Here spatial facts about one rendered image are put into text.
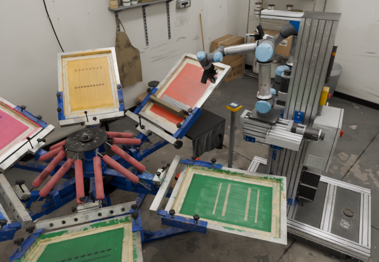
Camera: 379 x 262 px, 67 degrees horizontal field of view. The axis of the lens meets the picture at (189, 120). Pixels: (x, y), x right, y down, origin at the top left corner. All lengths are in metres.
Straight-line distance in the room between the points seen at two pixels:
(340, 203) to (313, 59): 1.63
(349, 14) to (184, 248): 4.32
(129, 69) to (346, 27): 3.58
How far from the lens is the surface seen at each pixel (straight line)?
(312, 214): 3.19
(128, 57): 4.59
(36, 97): 4.21
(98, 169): 2.07
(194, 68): 2.80
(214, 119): 2.95
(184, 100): 2.61
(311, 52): 2.37
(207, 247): 3.03
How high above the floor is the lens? 2.53
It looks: 32 degrees down
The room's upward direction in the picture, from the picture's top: 2 degrees counter-clockwise
